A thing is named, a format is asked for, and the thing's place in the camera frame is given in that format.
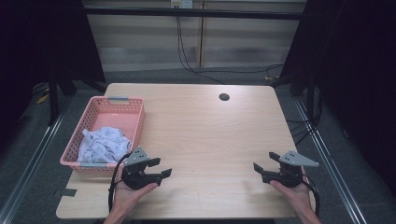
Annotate yellow floor object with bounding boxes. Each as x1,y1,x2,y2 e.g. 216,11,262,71
35,92,50,105

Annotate metal floor rail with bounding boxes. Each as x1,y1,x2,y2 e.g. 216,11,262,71
0,94,77,224
292,96,372,224

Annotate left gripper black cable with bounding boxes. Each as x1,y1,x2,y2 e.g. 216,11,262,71
107,152,134,214

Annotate white wall power outlet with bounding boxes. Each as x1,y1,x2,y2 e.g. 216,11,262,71
170,0,194,9

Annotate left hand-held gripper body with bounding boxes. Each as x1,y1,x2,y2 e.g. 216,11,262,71
120,146,163,190

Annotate dark curtain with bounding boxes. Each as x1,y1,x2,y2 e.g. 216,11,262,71
0,0,106,150
279,0,396,197

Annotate black floor cables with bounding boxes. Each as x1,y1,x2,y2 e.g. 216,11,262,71
285,105,323,147

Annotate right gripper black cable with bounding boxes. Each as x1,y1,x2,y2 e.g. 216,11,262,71
300,173,321,217

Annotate black wall cable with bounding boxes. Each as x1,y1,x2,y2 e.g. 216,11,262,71
176,14,285,86

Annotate pink plastic basket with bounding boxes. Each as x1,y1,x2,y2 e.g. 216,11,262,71
59,95,146,174

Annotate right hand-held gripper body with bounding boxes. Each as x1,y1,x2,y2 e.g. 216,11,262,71
263,150,320,189

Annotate black horizontal frame bar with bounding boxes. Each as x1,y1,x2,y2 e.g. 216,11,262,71
83,7,308,21

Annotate black tape strip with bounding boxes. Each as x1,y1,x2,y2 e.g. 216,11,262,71
53,188,78,198

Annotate light blue patterned towel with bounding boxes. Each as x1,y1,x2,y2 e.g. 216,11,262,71
77,126,133,164

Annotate person's left hand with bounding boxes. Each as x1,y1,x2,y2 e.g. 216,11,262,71
112,167,159,217

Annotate black metal stand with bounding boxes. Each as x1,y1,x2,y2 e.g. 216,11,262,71
305,69,316,120
47,69,61,127

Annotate person's right hand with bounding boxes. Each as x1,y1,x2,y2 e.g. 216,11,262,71
269,176,317,217

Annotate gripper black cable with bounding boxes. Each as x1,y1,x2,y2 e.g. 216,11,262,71
107,152,134,214
300,173,321,217

